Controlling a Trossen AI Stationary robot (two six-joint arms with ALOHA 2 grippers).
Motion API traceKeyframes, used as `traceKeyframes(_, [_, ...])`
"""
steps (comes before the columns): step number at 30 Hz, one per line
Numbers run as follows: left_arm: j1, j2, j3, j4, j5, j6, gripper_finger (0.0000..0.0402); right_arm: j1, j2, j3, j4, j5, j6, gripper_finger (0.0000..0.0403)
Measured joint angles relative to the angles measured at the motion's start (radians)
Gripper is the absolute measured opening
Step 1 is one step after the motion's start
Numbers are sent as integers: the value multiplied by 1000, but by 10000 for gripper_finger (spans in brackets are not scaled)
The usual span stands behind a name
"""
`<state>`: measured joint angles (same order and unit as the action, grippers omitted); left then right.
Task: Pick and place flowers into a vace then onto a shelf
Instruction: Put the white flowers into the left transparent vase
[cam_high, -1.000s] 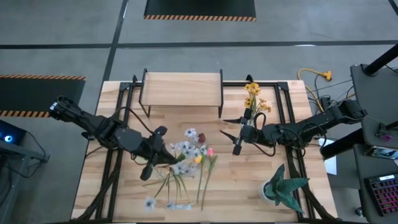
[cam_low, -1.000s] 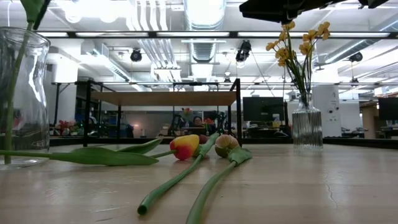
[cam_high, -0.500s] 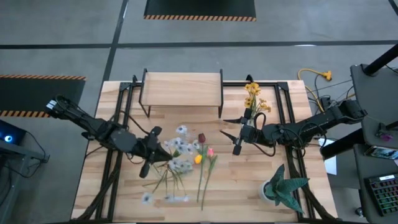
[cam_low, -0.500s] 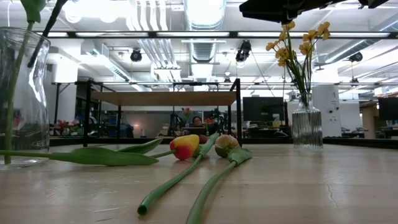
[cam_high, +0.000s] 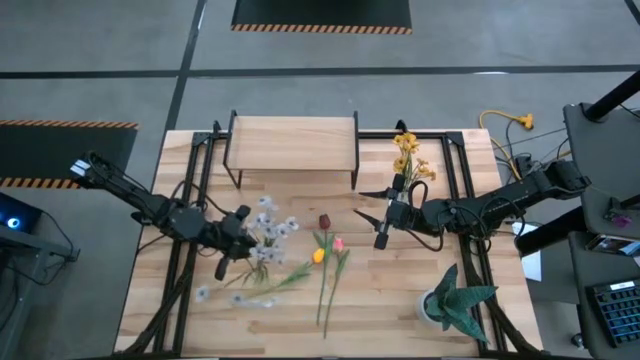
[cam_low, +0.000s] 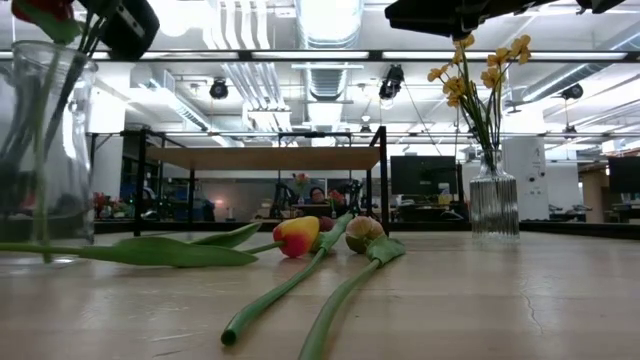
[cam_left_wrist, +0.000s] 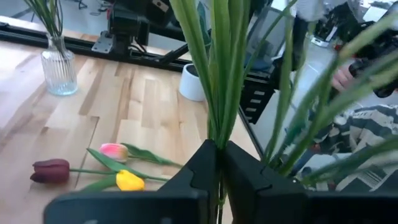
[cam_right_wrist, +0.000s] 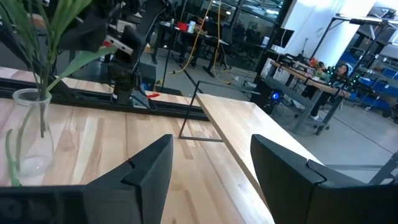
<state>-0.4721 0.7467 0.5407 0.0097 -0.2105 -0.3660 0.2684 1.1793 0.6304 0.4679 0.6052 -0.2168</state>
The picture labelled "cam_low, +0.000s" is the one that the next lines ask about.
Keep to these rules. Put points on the yellow artificial flower bunch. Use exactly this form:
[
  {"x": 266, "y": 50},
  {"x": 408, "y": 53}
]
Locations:
[{"x": 454, "y": 86}]

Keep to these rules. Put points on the smooth clear glass vase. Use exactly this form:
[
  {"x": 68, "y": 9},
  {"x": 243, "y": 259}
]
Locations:
[{"x": 65, "y": 175}]

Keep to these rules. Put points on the ribbed clear glass vase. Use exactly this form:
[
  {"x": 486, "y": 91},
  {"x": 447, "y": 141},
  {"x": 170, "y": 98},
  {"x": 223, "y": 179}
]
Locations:
[{"x": 495, "y": 210}]

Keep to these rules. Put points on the pink artificial tulip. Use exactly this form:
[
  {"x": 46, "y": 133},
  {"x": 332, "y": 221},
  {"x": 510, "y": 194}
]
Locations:
[{"x": 364, "y": 234}]

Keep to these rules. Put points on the yellow orange artificial tulip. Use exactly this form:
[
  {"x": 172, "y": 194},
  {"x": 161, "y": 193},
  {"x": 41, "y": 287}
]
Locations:
[{"x": 297, "y": 237}]

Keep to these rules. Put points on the dark maroon artificial tulip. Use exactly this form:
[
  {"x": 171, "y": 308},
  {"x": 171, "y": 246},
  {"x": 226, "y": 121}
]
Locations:
[{"x": 270, "y": 300}]

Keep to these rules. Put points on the black ceiling spotlight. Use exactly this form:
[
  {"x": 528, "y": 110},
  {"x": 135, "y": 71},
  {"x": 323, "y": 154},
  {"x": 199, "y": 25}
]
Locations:
[
  {"x": 572, "y": 91},
  {"x": 218, "y": 89}
]

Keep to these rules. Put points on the black computer monitor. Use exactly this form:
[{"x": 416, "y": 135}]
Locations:
[
  {"x": 625, "y": 175},
  {"x": 422, "y": 175}
]

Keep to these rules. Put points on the white square pillar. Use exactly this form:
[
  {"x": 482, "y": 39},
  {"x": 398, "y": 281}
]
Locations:
[{"x": 530, "y": 175}]

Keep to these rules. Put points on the light wooden cabinet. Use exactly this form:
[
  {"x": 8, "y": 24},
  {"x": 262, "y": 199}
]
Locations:
[{"x": 594, "y": 195}]

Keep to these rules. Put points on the person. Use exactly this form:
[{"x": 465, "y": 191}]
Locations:
[{"x": 317, "y": 194}]

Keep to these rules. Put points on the black overhead camera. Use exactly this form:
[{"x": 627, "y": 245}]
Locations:
[{"x": 391, "y": 82}]

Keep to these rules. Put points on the wooden shelf black metal frame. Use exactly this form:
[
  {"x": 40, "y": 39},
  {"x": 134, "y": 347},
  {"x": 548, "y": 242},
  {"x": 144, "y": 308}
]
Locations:
[{"x": 260, "y": 158}]

